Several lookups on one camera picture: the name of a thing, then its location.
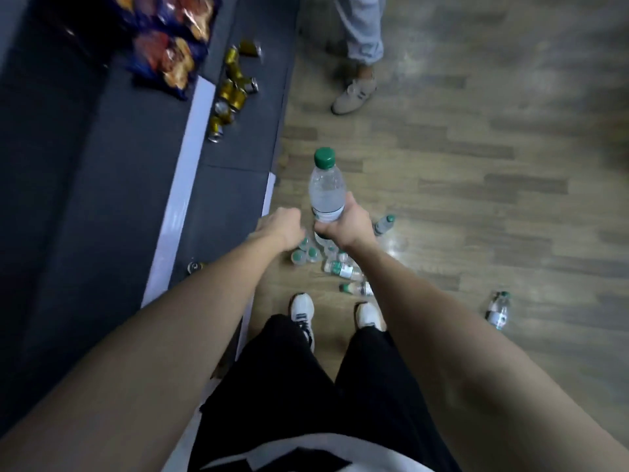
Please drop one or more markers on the person's right hand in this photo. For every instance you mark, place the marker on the person's right hand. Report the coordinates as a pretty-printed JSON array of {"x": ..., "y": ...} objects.
[{"x": 351, "y": 228}]

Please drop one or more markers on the person's left hand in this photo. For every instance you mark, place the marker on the person's left hand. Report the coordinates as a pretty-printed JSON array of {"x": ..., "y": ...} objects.
[{"x": 280, "y": 228}]

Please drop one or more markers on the water bottles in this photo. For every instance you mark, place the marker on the water bottles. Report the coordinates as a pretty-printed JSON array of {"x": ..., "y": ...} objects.
[{"x": 344, "y": 270}]

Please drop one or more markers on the dark grey metal shelf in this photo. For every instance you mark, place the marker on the dark grey metal shelf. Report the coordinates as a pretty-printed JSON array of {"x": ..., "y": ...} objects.
[{"x": 98, "y": 191}]

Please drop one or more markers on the person's right forearm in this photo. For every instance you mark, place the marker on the person's right forearm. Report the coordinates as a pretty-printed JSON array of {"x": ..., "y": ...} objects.
[{"x": 491, "y": 368}]

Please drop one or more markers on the person's left forearm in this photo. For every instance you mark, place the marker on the person's left forearm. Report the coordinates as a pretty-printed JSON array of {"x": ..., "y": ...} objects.
[{"x": 147, "y": 363}]

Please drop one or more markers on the person's white left shoe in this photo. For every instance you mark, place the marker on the person's white left shoe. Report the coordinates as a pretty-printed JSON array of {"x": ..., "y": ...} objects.
[{"x": 301, "y": 309}]

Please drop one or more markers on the person's white shoe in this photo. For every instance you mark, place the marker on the person's white shoe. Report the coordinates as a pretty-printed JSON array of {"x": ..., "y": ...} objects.
[
  {"x": 301, "y": 309},
  {"x": 368, "y": 317}
]

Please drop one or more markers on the person's white right shoe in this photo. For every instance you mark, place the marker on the person's white right shoe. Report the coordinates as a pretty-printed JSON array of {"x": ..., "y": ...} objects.
[{"x": 368, "y": 317}]

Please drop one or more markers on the person's black shorts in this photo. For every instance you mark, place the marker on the person's black shorts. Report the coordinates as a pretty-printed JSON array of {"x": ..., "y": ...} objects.
[{"x": 295, "y": 388}]

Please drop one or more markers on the person's white shirt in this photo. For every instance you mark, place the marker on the person's white shirt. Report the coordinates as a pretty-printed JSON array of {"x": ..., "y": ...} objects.
[{"x": 373, "y": 447}]

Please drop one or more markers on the beige floor shoe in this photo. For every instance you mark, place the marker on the beige floor shoe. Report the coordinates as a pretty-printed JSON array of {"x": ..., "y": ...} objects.
[{"x": 351, "y": 95}]

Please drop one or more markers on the scattered gold drink cans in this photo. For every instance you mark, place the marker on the scattered gold drink cans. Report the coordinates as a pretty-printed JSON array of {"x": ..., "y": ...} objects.
[{"x": 231, "y": 93}]

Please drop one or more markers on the pile of blue orange snack packets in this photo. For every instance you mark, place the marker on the pile of blue orange snack packets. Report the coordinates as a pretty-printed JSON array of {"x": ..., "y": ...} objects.
[{"x": 167, "y": 49}]

